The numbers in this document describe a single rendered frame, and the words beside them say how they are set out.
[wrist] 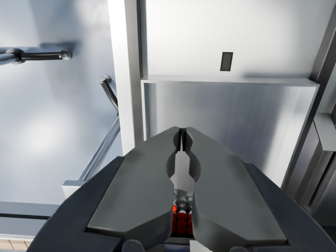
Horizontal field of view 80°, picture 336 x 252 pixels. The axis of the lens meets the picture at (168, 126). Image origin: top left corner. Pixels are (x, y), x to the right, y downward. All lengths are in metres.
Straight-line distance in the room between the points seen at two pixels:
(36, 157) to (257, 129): 1.69
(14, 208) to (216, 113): 0.57
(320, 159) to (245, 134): 0.14
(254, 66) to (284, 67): 0.05
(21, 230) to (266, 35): 0.65
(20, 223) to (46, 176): 1.32
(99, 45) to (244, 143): 1.06
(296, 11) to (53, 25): 1.23
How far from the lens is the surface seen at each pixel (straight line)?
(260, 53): 0.36
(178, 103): 0.35
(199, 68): 0.34
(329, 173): 0.48
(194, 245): 0.40
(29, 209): 0.68
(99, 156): 0.86
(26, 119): 1.72
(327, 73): 0.39
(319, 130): 0.41
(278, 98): 0.39
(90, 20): 1.31
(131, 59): 0.32
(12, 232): 0.65
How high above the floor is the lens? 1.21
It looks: 62 degrees down
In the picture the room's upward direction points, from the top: 173 degrees counter-clockwise
